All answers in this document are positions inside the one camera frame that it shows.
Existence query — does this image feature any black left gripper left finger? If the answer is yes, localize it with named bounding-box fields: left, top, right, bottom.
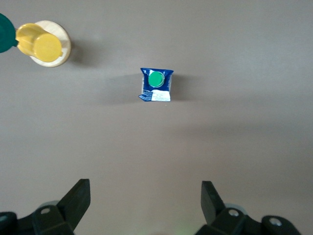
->
left=0, top=179, right=91, bottom=235

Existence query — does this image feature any yellow plastic cup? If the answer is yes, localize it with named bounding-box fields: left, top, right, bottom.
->
left=15, top=23, right=63, bottom=63

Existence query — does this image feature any blue milk carton green cap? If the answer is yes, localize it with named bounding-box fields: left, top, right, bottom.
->
left=138, top=67, right=175, bottom=102

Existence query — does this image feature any dark green cup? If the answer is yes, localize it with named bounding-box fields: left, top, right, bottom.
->
left=0, top=13, right=18, bottom=54

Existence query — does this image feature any wooden cup stand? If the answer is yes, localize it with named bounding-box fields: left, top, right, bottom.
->
left=26, top=20, right=72, bottom=68

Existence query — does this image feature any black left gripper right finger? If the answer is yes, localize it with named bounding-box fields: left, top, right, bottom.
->
left=195, top=181, right=303, bottom=235

